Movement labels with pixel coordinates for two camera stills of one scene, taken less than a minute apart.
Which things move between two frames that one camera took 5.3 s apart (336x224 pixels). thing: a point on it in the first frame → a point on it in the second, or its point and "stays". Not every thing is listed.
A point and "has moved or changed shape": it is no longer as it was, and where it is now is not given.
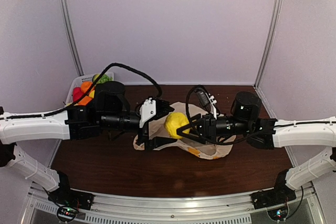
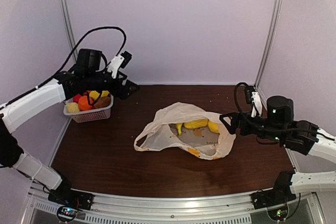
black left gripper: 144,134 → 125,94
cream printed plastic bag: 159,139 stays
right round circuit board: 279,214 stays
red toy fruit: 77,93 stays
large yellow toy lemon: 174,120 has moved or changed shape
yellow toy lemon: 92,94 stays
